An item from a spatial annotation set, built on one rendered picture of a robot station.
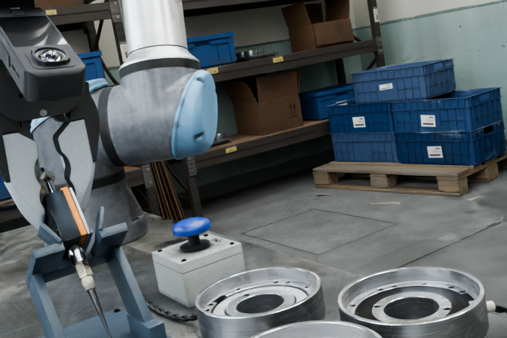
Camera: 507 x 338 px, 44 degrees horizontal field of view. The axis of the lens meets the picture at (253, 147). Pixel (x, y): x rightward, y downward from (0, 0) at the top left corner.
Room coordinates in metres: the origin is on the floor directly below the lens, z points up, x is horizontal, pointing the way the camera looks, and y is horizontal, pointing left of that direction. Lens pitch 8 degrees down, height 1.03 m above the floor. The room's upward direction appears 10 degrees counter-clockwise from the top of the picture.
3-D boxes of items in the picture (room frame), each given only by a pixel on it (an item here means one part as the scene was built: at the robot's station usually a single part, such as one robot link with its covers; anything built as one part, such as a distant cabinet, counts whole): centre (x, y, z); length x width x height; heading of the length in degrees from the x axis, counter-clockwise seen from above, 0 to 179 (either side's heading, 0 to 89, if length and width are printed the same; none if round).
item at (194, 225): (0.64, 0.08, 0.85); 0.04 x 0.04 x 0.05
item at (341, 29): (5.14, -0.68, 1.19); 0.45 x 0.40 x 0.37; 117
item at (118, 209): (0.92, 0.25, 0.85); 0.15 x 0.15 x 0.10
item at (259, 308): (0.50, 0.02, 0.82); 0.10 x 0.10 x 0.04
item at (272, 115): (4.82, -0.14, 0.67); 0.52 x 0.43 x 0.43; 122
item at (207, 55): (4.55, 0.32, 1.11); 0.52 x 0.38 x 0.22; 122
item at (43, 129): (0.92, 0.24, 0.97); 0.13 x 0.12 x 0.14; 81
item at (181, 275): (0.64, 0.08, 0.82); 0.08 x 0.07 x 0.05; 32
